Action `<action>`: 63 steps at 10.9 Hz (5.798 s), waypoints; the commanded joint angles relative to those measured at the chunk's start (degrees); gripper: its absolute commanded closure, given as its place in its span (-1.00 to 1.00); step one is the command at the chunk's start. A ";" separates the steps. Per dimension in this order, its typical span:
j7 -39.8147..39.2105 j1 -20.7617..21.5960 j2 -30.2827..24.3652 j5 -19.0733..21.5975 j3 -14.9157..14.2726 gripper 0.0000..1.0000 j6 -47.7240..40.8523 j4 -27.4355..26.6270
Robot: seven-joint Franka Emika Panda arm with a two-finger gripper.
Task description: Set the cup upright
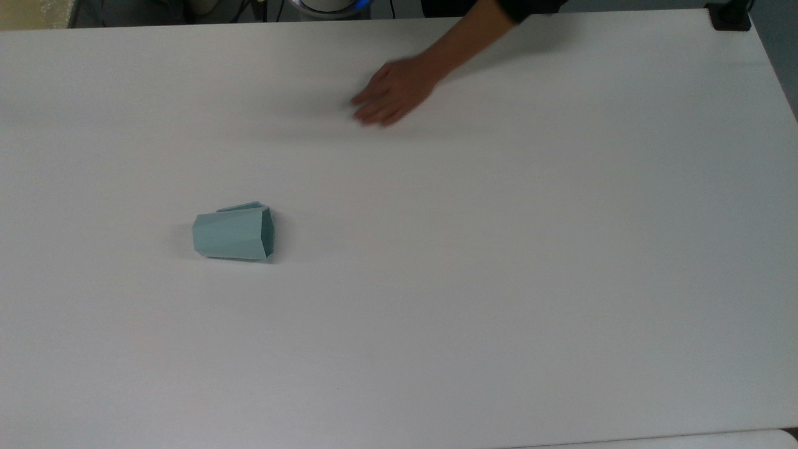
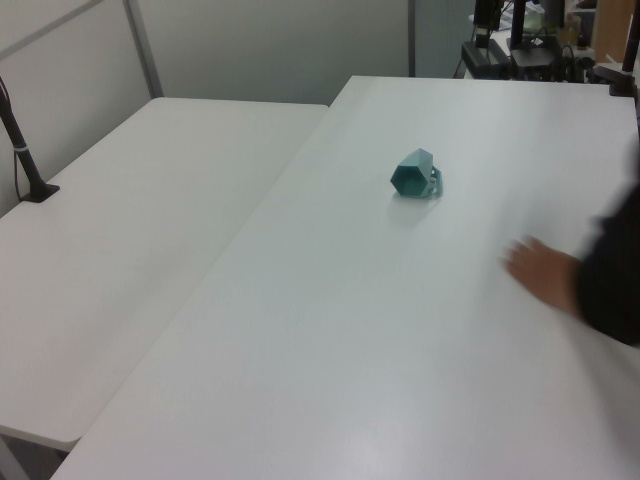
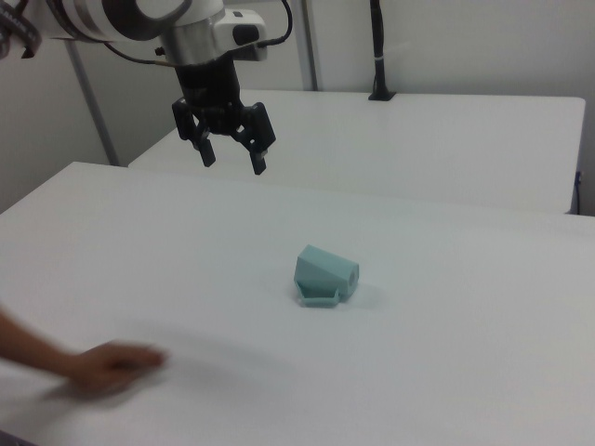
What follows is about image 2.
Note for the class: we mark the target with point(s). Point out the black sleeved forearm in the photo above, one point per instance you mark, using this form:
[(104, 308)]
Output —
[(612, 270)]

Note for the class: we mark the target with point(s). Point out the silver partition frame post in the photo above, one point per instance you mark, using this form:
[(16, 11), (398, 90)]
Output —
[(145, 50)]

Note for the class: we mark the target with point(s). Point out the black box device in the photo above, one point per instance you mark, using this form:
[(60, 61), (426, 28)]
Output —
[(536, 54)]

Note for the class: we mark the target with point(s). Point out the black monitor stand post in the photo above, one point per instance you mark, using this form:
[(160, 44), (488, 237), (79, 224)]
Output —
[(519, 22)]

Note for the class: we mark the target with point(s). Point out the white side table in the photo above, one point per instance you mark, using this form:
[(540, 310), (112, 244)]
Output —
[(130, 215)]

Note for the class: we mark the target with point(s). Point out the black camera pole with base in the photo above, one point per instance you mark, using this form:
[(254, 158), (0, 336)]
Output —
[(24, 155)]

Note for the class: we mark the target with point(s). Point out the black flat electronic device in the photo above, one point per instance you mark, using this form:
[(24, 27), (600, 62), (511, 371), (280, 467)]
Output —
[(482, 57)]

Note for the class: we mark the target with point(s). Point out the person's bare hand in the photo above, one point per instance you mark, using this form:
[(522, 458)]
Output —
[(542, 275)]

